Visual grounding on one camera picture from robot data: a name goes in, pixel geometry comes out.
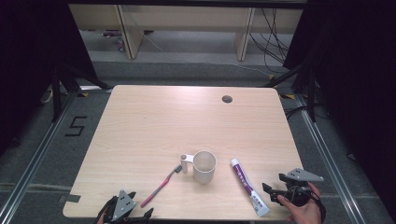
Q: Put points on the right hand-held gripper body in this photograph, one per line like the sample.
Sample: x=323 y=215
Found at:
x=300 y=186

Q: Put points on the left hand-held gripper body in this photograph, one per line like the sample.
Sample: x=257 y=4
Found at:
x=123 y=206

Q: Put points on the white and purple toothpaste tube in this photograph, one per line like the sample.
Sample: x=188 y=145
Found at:
x=249 y=190

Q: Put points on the pink toothbrush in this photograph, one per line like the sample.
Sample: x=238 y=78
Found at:
x=158 y=188

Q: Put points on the person's left hand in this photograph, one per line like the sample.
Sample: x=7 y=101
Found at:
x=100 y=221

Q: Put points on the person's right hand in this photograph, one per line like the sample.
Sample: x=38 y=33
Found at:
x=306 y=214

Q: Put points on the yellow floor tape piece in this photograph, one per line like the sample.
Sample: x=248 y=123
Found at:
x=288 y=96
x=82 y=94

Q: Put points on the black metal stand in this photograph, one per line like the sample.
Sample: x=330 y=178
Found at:
x=56 y=93
x=311 y=93

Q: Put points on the black curtain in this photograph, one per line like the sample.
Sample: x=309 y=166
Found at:
x=28 y=62
x=358 y=77

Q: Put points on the aluminium floor rail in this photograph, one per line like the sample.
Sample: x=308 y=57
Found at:
x=34 y=158
x=327 y=155

